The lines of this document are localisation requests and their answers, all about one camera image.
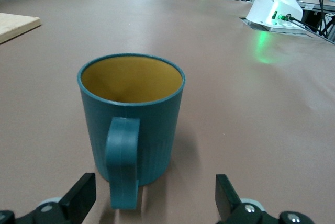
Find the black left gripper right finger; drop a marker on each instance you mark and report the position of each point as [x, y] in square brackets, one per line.
[230, 203]

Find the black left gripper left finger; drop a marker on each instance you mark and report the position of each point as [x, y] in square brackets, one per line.
[76, 200]

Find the teal cup with yellow inside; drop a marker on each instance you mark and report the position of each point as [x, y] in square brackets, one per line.
[151, 135]

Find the bamboo cutting board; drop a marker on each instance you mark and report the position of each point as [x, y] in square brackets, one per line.
[15, 25]

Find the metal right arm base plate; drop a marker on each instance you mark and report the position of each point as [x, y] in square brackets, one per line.
[285, 28]

